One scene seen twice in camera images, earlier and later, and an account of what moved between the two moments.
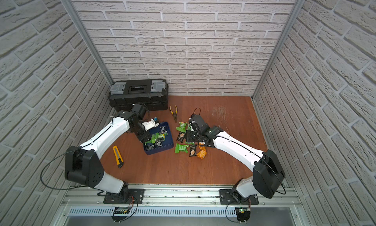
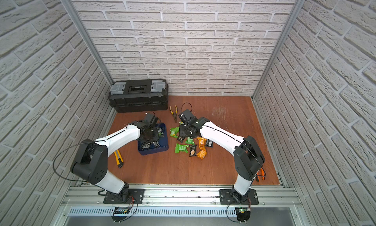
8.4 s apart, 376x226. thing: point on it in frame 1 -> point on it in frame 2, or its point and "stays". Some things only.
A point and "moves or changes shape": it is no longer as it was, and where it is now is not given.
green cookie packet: x=183 y=127 moves or changes shape
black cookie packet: x=193 y=151 stays
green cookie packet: x=180 y=147 stays
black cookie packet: x=180 y=137 stays
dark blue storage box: x=161 y=139 moves or changes shape
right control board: x=243 y=214 stays
